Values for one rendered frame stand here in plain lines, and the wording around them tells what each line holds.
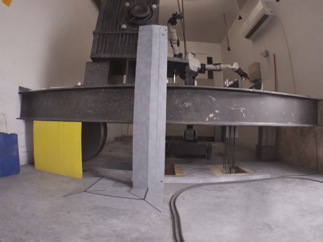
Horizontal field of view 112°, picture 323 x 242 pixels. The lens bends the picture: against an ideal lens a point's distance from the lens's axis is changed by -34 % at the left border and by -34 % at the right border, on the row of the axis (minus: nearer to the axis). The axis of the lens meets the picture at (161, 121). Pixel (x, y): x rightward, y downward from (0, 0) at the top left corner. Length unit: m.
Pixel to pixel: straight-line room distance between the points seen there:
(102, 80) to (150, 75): 0.39
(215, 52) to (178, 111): 4.09
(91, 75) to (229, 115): 1.04
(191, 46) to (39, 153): 4.55
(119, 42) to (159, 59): 0.37
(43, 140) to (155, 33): 1.14
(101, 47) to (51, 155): 0.90
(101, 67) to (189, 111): 0.71
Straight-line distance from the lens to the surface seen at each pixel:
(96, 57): 1.24
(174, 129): 4.16
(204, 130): 4.25
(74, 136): 1.22
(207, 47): 5.08
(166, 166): 1.70
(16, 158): 1.39
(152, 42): 1.08
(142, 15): 1.29
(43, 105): 1.54
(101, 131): 1.48
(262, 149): 2.15
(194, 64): 2.32
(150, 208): 0.81
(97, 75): 1.26
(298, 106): 1.57
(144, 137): 0.96
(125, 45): 1.25
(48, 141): 1.38
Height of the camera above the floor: 0.40
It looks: 2 degrees up
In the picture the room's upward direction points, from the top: 1 degrees clockwise
